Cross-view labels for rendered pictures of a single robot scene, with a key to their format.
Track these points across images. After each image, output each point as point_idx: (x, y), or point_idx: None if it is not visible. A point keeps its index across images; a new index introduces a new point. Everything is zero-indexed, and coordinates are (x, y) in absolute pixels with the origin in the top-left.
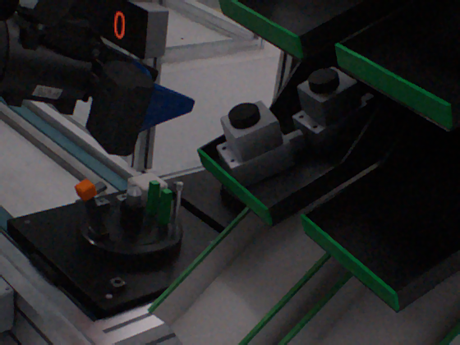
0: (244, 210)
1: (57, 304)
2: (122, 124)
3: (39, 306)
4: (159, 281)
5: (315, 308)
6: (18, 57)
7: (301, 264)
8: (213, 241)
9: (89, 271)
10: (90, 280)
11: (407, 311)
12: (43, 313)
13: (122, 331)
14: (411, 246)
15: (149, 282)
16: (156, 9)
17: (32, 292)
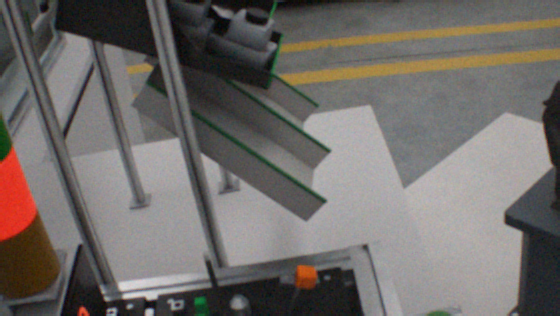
0: (230, 135)
1: (373, 291)
2: None
3: (390, 291)
4: (268, 285)
5: None
6: None
7: (223, 126)
8: (262, 157)
9: (325, 310)
10: (331, 299)
11: None
12: (389, 284)
13: (335, 255)
14: (234, 12)
15: (279, 286)
16: (58, 250)
17: (388, 309)
